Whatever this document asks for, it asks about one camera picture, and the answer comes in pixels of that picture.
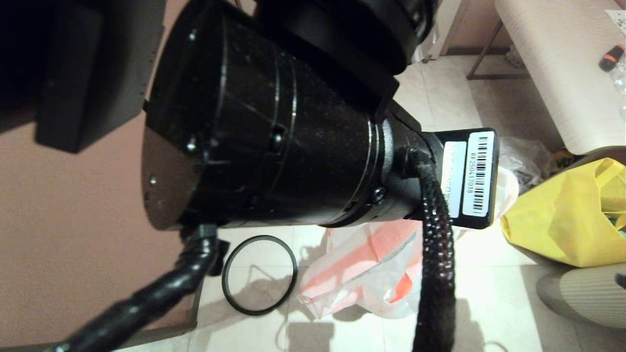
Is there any used white pink trash bag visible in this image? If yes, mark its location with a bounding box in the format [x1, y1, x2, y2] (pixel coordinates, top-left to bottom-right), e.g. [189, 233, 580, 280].
[496, 166, 520, 221]

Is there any fresh white pink trash bag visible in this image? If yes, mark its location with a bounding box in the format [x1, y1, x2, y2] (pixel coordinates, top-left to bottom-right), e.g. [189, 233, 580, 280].
[296, 219, 463, 320]

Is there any grey bin rim ring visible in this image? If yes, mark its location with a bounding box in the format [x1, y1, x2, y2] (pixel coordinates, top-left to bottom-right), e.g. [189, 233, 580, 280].
[222, 235, 298, 316]

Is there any clear crumpled plastic bag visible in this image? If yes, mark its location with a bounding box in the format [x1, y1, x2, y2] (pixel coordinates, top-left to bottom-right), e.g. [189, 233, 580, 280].
[499, 136, 553, 194]

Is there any yellow shopping bag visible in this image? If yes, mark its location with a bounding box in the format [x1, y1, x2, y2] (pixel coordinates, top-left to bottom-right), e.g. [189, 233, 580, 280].
[499, 158, 626, 268]

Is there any white door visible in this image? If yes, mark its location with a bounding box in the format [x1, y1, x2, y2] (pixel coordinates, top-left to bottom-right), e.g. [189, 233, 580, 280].
[411, 0, 463, 62]

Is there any grey ribbed stool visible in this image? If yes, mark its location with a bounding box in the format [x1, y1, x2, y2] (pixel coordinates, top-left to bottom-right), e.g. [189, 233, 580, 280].
[536, 264, 626, 329]

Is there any black orange marker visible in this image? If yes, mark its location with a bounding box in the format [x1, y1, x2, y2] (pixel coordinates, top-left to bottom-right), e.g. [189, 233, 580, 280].
[600, 45, 626, 73]

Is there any white printed paper sheet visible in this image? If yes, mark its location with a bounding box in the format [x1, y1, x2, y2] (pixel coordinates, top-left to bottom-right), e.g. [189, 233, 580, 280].
[604, 10, 626, 39]

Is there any dark metal table frame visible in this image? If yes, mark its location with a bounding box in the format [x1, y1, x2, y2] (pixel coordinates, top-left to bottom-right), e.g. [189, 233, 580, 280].
[466, 20, 531, 82]

